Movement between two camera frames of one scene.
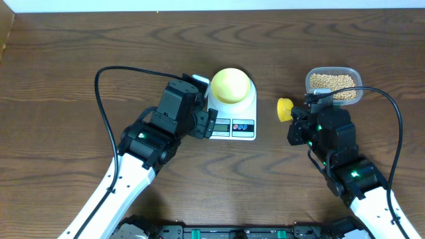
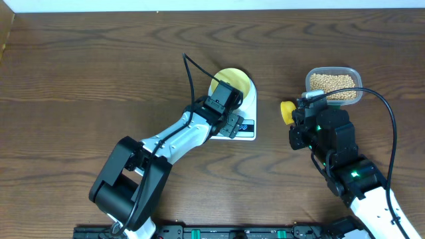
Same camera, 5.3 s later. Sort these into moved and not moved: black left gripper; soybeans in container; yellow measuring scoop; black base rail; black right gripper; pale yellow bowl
Moved: yellow measuring scoop; black left gripper
Not moved: black right gripper; pale yellow bowl; soybeans in container; black base rail
